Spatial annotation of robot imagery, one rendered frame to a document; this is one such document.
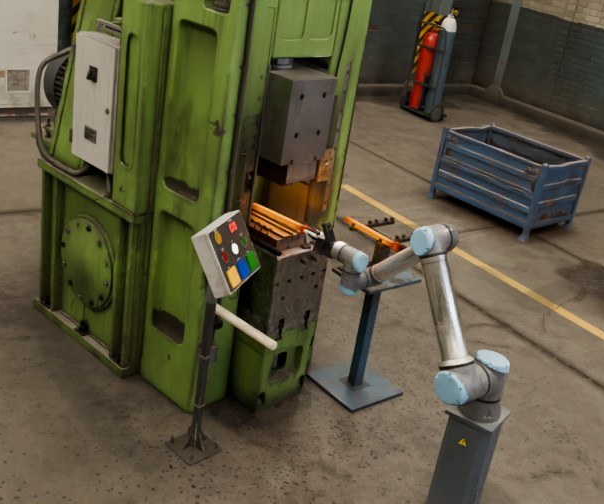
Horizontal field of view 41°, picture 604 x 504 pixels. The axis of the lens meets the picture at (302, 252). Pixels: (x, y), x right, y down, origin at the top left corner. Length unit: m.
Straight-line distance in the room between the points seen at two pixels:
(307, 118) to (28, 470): 2.03
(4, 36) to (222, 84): 5.29
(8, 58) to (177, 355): 5.13
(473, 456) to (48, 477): 1.87
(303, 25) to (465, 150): 4.19
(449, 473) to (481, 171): 4.41
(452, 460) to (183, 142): 1.91
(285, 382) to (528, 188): 3.73
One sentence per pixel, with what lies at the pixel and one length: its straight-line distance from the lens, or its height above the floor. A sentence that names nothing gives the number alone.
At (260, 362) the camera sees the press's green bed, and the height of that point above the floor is 0.31.
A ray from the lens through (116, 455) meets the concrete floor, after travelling 4.04.
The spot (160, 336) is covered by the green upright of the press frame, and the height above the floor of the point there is 0.32.
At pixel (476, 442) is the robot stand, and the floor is 0.51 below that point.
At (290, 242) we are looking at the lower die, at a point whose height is 0.95.
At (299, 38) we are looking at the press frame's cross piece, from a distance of 3.87.
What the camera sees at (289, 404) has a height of 0.00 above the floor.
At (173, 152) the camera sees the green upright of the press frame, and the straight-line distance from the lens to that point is 4.02.
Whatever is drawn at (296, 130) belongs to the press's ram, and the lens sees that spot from 3.79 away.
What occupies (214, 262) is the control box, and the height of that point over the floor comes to 1.08.
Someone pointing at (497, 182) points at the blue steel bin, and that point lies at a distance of 7.65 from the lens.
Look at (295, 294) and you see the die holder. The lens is 4.13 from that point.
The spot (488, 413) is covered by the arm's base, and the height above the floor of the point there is 0.64.
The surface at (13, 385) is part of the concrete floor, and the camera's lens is 4.51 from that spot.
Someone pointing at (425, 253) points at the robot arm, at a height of 1.26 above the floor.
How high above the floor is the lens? 2.52
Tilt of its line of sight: 23 degrees down
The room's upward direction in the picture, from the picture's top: 9 degrees clockwise
